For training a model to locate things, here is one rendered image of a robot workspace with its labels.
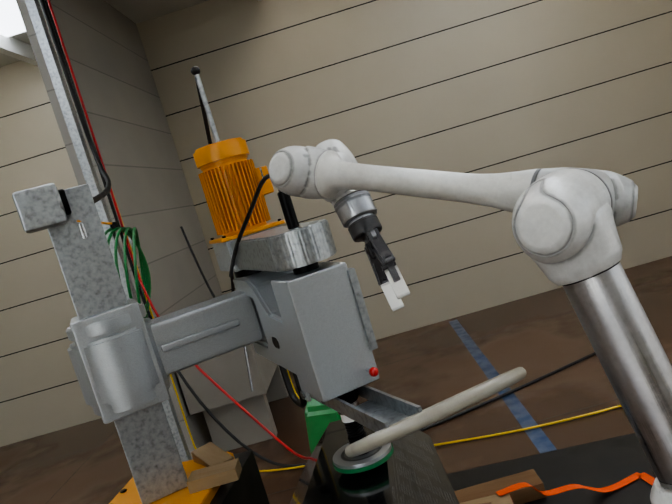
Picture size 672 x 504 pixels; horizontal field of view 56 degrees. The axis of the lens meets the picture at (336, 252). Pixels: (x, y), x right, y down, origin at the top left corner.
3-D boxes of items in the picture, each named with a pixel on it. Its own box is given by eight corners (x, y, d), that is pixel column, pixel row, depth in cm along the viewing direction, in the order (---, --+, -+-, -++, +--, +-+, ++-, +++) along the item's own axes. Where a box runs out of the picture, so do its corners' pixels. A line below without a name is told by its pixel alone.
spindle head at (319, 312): (292, 390, 241) (257, 278, 236) (343, 369, 249) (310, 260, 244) (326, 411, 207) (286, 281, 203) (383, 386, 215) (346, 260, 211)
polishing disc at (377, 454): (329, 452, 232) (328, 449, 232) (384, 433, 235) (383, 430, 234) (338, 476, 211) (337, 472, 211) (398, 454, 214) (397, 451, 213)
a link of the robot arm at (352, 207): (368, 199, 155) (378, 221, 154) (334, 214, 154) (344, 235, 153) (369, 185, 147) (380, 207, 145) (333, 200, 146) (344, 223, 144)
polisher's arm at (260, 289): (262, 376, 288) (230, 273, 283) (308, 358, 296) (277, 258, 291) (318, 413, 220) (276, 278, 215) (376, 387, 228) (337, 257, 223)
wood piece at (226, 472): (189, 494, 249) (185, 482, 249) (195, 483, 259) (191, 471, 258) (238, 480, 248) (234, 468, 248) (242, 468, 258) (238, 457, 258)
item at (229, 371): (205, 463, 493) (171, 359, 484) (235, 404, 622) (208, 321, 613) (282, 442, 489) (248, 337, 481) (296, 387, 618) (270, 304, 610)
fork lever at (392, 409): (300, 400, 239) (296, 387, 239) (345, 381, 246) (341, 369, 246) (378, 445, 175) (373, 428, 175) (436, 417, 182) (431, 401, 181)
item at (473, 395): (328, 466, 171) (323, 455, 172) (474, 397, 189) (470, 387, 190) (382, 448, 128) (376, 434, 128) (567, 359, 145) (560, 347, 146)
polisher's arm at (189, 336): (86, 415, 236) (64, 352, 233) (87, 396, 268) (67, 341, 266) (271, 345, 262) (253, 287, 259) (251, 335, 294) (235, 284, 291)
